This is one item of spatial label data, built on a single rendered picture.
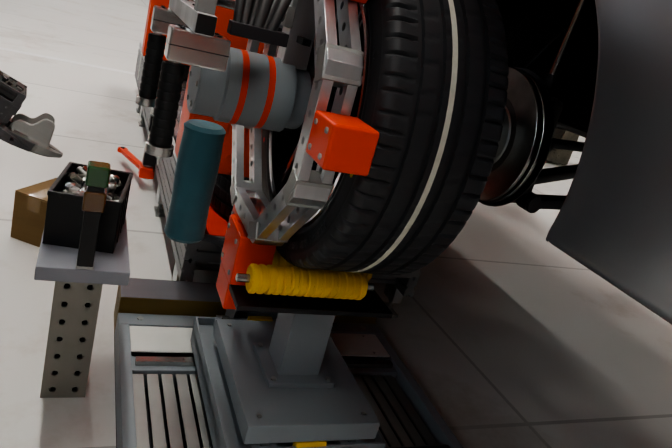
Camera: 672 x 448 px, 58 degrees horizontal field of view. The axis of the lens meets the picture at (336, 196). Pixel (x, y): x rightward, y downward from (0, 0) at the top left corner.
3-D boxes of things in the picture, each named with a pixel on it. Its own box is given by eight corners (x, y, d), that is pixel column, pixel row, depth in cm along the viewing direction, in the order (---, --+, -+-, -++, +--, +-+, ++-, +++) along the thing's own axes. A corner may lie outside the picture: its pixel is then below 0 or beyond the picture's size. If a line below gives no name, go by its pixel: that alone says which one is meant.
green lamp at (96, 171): (107, 189, 112) (111, 169, 110) (84, 186, 110) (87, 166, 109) (107, 182, 115) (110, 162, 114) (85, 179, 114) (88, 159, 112)
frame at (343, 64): (306, 288, 104) (394, -41, 88) (270, 285, 101) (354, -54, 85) (243, 180, 151) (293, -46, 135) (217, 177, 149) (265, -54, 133)
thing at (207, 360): (375, 474, 137) (387, 439, 134) (219, 484, 123) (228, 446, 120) (310, 346, 180) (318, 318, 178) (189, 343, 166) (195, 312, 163)
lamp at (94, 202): (104, 214, 113) (107, 194, 112) (81, 211, 111) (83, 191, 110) (104, 206, 117) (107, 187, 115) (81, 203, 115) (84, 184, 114)
